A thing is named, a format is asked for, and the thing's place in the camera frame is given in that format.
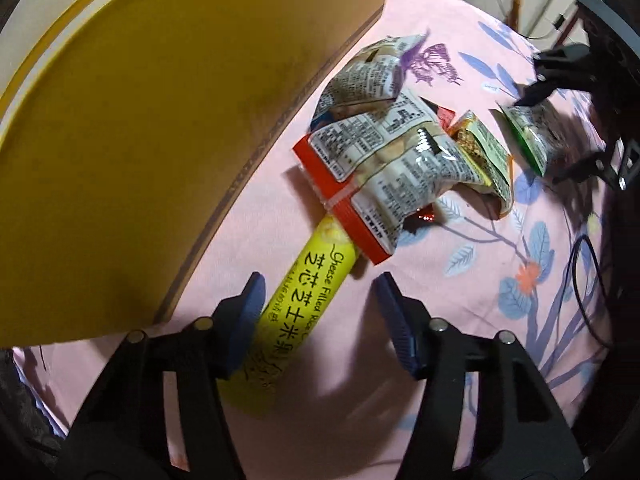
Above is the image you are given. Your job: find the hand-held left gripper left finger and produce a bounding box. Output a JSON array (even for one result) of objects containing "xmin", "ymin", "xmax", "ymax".
[{"xmin": 55, "ymin": 272, "xmax": 266, "ymax": 480}]

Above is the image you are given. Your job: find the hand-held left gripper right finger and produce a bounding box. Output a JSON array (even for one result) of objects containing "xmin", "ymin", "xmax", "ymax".
[{"xmin": 372, "ymin": 272, "xmax": 586, "ymax": 480}]

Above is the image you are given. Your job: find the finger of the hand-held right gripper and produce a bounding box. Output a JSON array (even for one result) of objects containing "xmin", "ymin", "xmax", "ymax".
[
  {"xmin": 512, "ymin": 42, "xmax": 596, "ymax": 108},
  {"xmin": 552, "ymin": 152, "xmax": 626, "ymax": 186}
]

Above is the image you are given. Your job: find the yellow rice roll packet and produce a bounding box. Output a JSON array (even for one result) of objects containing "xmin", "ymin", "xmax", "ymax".
[{"xmin": 215, "ymin": 212, "xmax": 358, "ymax": 418}]

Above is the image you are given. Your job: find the green snack packet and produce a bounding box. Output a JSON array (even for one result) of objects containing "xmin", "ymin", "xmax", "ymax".
[{"xmin": 495, "ymin": 102, "xmax": 568, "ymax": 178}]

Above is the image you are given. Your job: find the yellow cardboard box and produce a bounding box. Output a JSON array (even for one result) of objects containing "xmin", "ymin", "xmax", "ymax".
[{"xmin": 0, "ymin": 0, "xmax": 396, "ymax": 348}]

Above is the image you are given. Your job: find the pink floral tablecloth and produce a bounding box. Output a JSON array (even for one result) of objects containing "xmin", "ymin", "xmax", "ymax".
[{"xmin": 10, "ymin": 0, "xmax": 621, "ymax": 480}]

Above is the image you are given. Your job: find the red foil snack packet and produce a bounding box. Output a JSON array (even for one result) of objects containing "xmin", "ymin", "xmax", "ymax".
[{"xmin": 405, "ymin": 207, "xmax": 441, "ymax": 226}]

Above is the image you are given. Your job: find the yellow cracker packet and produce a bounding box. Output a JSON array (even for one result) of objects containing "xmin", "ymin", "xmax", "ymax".
[{"xmin": 447, "ymin": 110, "xmax": 516, "ymax": 221}]

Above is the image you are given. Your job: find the orange-edged white snack packet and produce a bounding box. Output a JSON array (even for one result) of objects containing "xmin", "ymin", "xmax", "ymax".
[{"xmin": 292, "ymin": 89, "xmax": 481, "ymax": 266}]

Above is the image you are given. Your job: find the purple butterfly snack packet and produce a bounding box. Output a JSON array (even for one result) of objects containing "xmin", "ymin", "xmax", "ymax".
[{"xmin": 310, "ymin": 32, "xmax": 463, "ymax": 121}]

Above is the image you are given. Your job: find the black cable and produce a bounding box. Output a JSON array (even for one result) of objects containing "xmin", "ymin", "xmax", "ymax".
[{"xmin": 567, "ymin": 232, "xmax": 613, "ymax": 348}]

